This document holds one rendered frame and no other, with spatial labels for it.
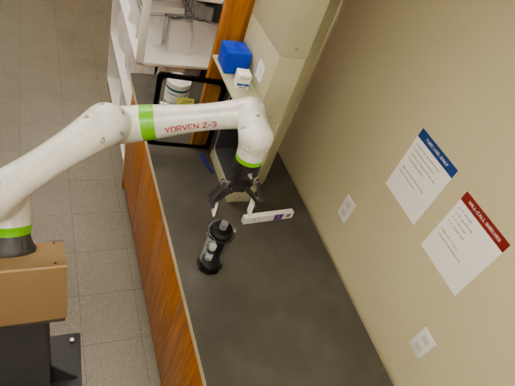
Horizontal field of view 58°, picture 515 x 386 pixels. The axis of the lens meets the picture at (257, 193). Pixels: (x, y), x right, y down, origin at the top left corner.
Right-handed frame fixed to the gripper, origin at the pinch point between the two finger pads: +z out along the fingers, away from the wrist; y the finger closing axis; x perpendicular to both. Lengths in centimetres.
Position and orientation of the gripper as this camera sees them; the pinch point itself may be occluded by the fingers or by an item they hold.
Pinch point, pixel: (231, 211)
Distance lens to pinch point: 167.3
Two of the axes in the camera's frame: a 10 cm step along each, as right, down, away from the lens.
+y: 9.4, 0.1, 3.5
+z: -2.6, 6.9, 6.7
